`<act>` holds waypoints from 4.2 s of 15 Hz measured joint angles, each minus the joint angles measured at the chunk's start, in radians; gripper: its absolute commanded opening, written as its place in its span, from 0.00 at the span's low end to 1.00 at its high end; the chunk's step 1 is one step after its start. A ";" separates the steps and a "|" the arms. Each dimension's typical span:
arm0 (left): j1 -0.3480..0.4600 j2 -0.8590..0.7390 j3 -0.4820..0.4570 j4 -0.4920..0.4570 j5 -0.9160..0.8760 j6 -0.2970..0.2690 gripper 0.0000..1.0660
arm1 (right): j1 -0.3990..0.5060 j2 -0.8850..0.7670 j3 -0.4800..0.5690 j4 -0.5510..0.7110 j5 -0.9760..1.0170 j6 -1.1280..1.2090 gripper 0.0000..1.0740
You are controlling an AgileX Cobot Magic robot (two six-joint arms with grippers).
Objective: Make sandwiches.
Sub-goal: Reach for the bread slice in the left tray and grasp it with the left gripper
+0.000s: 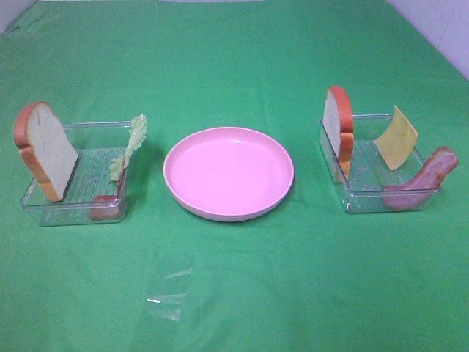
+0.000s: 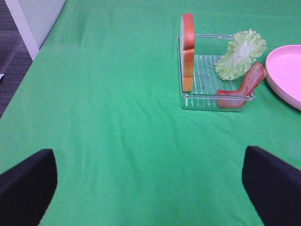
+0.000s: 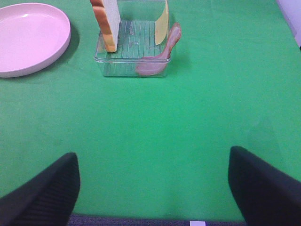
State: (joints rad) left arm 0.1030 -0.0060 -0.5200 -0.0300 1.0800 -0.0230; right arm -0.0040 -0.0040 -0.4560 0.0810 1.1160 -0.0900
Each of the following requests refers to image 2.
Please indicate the green lettuce leaf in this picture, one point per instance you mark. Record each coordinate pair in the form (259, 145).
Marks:
(243, 50)

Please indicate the green tablecloth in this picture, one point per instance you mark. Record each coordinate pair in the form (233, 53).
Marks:
(103, 93)

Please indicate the pink plate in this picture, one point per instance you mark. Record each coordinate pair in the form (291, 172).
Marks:
(283, 66)

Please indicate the bacon strip tray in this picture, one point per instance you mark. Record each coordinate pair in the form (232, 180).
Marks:
(253, 78)

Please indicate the clear plastic tray left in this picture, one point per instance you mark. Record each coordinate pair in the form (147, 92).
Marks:
(208, 50)

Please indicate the white table leg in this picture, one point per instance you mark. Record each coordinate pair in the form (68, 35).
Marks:
(23, 27)

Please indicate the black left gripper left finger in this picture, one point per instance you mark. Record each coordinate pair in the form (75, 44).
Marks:
(27, 189)

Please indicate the toast bread slice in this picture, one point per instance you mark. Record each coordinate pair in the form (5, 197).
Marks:
(187, 49)

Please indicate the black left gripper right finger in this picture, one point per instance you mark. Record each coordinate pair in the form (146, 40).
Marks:
(273, 187)

